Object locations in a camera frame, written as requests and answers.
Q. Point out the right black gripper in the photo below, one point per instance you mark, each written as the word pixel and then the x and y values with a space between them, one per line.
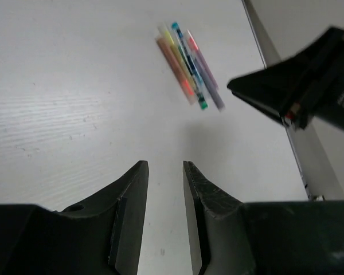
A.
pixel 306 85

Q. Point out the teal blue pen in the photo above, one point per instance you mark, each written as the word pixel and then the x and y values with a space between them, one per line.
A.
pixel 188 56

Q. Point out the grey purple highlighter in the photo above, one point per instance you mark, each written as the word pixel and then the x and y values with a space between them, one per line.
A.
pixel 211 88

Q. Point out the yellow highlighter pen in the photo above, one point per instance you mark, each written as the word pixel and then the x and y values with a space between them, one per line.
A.
pixel 171 40

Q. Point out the pink purple highlighter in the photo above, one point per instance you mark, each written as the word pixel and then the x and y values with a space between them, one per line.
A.
pixel 196 50

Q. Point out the green gel pen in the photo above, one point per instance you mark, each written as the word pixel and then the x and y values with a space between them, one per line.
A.
pixel 195 92

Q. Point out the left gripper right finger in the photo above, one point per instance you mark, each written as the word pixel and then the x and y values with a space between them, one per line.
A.
pixel 227 236

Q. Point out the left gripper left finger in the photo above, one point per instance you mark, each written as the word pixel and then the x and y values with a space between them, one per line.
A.
pixel 102 234

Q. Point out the orange highlighter pen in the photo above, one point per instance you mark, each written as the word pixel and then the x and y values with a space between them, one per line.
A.
pixel 176 68

